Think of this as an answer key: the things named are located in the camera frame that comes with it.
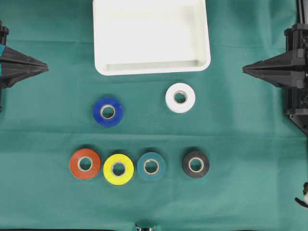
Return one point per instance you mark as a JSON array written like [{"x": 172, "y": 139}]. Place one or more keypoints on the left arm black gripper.
[{"x": 9, "y": 77}]

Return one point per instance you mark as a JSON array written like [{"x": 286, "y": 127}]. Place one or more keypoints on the white tape roll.
[{"x": 184, "y": 89}]

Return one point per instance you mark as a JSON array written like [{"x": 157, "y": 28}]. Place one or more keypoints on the black white cable connector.
[{"x": 304, "y": 202}]

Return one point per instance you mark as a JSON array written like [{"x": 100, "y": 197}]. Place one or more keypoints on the bottom metal camera mount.
[{"x": 143, "y": 228}]

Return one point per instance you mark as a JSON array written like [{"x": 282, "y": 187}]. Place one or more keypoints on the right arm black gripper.
[{"x": 296, "y": 79}]

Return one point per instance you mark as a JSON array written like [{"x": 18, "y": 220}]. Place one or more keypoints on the red tape roll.
[{"x": 76, "y": 159}]

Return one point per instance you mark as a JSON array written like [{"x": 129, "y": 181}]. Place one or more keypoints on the black tape roll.
[{"x": 201, "y": 157}]

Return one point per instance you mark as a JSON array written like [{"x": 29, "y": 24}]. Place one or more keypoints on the green table cloth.
[{"x": 258, "y": 157}]

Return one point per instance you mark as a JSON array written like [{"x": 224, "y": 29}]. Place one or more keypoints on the green tape roll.
[{"x": 160, "y": 162}]

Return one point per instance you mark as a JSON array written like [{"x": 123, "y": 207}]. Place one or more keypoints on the blue tape roll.
[{"x": 102, "y": 103}]

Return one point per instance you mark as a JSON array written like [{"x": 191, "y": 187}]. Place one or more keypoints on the yellow tape roll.
[{"x": 108, "y": 169}]

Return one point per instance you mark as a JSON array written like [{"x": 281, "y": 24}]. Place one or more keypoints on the white plastic case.
[{"x": 150, "y": 36}]

